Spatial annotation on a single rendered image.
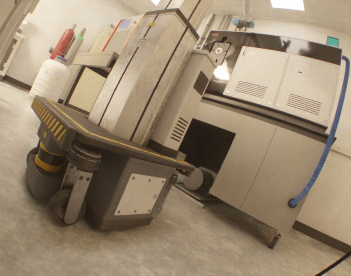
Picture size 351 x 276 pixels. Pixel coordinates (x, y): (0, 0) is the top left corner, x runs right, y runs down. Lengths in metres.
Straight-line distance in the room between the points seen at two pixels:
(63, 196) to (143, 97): 0.38
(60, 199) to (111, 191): 0.14
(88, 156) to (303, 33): 3.19
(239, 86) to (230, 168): 0.61
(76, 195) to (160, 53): 0.49
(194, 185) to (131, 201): 0.95
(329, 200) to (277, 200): 1.32
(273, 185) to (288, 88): 0.65
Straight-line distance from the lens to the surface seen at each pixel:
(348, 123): 2.63
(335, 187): 2.45
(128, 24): 1.72
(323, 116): 1.35
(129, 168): 0.51
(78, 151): 0.47
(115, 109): 0.63
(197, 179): 1.47
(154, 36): 0.69
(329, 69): 1.53
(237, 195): 1.23
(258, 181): 1.20
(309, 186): 1.13
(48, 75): 2.90
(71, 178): 0.56
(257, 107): 1.43
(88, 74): 4.30
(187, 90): 0.72
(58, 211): 0.55
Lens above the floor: 0.35
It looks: 1 degrees up
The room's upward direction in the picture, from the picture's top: 25 degrees clockwise
